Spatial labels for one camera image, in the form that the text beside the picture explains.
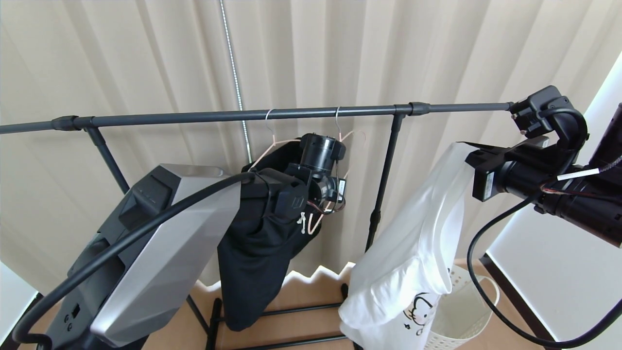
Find black clothes rack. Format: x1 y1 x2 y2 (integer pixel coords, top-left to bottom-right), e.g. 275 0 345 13
0 101 515 350

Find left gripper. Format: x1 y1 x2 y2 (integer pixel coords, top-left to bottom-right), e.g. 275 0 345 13
318 176 349 205

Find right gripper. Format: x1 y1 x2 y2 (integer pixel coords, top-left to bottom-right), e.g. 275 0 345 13
470 152 546 203

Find beige curtain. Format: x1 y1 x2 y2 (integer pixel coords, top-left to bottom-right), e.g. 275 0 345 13
0 0 622 292

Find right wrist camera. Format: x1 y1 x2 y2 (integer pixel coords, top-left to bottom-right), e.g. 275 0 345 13
509 86 589 161

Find white printed t-shirt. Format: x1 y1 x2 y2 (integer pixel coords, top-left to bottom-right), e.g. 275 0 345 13
339 141 480 350

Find white laundry basket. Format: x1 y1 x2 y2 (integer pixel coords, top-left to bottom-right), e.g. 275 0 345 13
430 265 501 350

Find black shorts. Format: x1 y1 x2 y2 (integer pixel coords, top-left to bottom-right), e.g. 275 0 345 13
217 143 324 333

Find pink clothes hanger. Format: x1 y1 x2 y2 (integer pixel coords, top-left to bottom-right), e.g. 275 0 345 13
306 106 368 235
250 108 303 171

